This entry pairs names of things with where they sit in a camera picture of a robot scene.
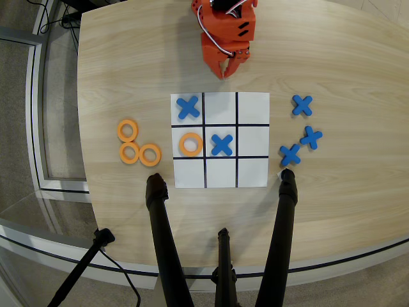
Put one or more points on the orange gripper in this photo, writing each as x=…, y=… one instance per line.
x=213, y=50

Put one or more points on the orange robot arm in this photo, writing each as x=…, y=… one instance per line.
x=198, y=7

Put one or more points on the white tic-tac-toe grid sheet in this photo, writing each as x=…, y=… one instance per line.
x=252, y=108

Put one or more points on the blue foam cross piece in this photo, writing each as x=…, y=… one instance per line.
x=302, y=105
x=311, y=137
x=290, y=154
x=188, y=108
x=222, y=144

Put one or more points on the black tripod leg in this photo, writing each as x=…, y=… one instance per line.
x=281, y=230
x=163, y=230

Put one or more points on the black tripod centre column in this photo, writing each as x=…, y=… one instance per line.
x=225, y=262

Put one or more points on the thin black stand leg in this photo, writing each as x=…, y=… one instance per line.
x=83, y=265

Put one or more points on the metal glass partition frame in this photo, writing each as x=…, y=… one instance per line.
x=35, y=112

